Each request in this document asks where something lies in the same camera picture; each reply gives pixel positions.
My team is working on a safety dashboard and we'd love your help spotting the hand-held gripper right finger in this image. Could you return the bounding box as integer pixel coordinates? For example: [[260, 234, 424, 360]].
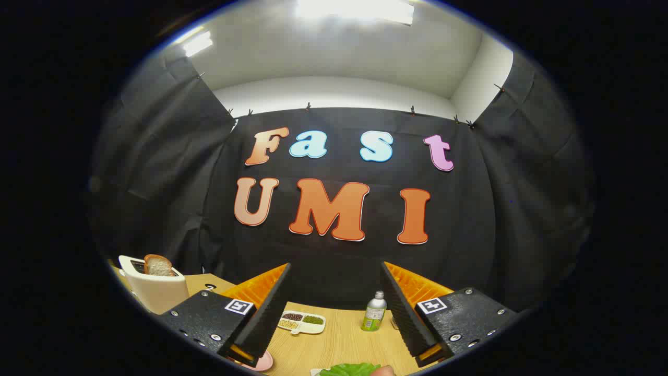
[[380, 261, 518, 368]]

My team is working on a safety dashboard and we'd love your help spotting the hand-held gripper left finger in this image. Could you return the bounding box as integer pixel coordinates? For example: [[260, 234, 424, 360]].
[[158, 263, 292, 368]]

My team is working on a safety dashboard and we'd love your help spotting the green lettuce leaf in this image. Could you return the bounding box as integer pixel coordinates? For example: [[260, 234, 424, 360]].
[[319, 363, 381, 376]]

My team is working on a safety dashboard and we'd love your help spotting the round-topped bread slice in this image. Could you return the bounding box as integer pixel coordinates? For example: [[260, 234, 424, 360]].
[[144, 254, 175, 277]]

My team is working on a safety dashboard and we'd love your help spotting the silver bottle with green label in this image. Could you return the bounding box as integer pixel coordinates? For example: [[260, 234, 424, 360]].
[[361, 291, 387, 332]]

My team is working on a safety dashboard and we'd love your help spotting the white divided dish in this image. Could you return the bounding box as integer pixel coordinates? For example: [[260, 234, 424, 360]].
[[277, 310, 326, 335]]

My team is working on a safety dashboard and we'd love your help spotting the pink round plate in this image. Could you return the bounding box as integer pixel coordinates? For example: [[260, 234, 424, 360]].
[[230, 350, 273, 372]]

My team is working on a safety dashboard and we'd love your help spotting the cream white toaster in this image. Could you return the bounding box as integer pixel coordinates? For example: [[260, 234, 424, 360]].
[[118, 255, 189, 315]]

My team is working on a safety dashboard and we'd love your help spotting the black backdrop cloth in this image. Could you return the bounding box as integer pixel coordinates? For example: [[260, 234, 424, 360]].
[[86, 50, 595, 314]]

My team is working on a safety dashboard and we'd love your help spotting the small ceiling light panel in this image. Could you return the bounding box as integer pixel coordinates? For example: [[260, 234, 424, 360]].
[[183, 31, 213, 57]]

